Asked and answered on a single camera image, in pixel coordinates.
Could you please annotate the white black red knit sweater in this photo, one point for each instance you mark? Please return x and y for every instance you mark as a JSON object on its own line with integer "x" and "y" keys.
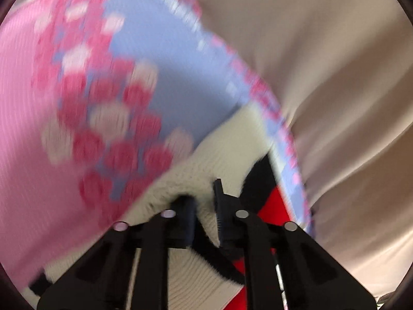
{"x": 206, "y": 164}

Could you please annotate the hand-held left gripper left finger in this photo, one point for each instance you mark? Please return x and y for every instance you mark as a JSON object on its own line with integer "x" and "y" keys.
{"x": 186, "y": 221}

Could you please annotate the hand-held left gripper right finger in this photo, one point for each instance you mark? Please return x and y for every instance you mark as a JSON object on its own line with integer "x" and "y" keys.
{"x": 222, "y": 214}

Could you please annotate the pink blue floral blanket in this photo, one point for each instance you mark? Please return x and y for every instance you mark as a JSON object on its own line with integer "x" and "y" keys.
{"x": 96, "y": 109}

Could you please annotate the beige bed sheet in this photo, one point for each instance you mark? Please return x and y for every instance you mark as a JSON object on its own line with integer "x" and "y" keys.
{"x": 322, "y": 71}

